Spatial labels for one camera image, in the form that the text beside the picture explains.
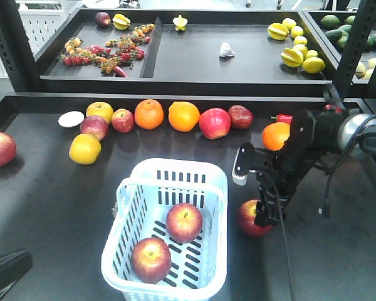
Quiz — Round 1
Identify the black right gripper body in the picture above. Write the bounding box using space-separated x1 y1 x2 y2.
256 147 320 219

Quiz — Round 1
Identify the light blue plastic basket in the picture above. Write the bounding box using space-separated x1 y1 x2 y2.
101 158 228 300

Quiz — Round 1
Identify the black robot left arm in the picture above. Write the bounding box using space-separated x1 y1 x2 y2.
0 249 33 300

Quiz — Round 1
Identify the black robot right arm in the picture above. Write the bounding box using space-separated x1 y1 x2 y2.
255 110 376 226

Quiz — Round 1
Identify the orange right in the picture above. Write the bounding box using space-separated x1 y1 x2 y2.
262 122 290 151

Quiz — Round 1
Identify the orange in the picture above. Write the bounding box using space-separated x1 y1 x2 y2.
262 122 290 151
134 98 164 130
168 101 200 132

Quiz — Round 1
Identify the red chili pepper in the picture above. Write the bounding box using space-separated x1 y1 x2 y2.
271 114 293 125

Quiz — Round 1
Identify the dark red apple row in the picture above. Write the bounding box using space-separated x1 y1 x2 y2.
227 105 254 130

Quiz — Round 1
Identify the large red apple row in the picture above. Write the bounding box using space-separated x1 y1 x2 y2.
199 108 231 140

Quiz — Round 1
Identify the red bell pepper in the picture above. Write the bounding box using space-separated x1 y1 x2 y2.
323 104 343 114

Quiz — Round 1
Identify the yellow lemon front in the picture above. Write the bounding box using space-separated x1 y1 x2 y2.
302 57 325 74

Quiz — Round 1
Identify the starfruit lower right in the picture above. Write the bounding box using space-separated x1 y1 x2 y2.
281 48 304 68

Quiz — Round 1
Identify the starfruit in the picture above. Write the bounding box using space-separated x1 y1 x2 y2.
173 15 188 31
281 48 304 68
268 23 290 41
112 13 131 30

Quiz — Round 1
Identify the white garlic bulb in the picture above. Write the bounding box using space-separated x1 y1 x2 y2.
219 42 235 58

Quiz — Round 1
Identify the orange left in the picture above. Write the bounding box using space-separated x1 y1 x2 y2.
134 98 164 130

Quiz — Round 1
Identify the starfruit upper right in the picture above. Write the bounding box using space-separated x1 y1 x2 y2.
268 23 290 41

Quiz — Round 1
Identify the black upper display tray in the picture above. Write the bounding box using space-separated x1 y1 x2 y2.
36 9 337 97

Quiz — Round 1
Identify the small red apple row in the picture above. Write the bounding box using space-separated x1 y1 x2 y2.
111 108 135 134

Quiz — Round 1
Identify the starfruit upper middle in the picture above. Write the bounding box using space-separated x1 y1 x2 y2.
173 15 188 31

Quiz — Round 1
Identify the yellow apple back left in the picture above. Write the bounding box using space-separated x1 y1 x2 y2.
85 102 113 124

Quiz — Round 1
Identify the yellow apple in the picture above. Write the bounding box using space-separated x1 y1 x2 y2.
85 102 113 124
68 134 102 165

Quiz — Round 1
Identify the cherry tomato pile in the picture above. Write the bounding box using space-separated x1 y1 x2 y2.
57 23 155 78

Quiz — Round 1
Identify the black wooden display stand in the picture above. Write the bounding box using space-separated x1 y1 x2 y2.
0 93 376 300

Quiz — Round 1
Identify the starfruit upper left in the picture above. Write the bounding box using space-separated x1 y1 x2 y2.
112 13 131 30

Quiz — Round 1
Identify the dark apple upper tray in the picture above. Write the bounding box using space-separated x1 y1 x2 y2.
95 12 112 28

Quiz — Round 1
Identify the red apple far corner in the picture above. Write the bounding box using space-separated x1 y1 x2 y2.
0 132 17 167

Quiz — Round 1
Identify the black cable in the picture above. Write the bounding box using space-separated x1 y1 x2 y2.
259 172 297 301

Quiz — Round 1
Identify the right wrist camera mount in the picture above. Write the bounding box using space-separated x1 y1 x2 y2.
231 142 275 186

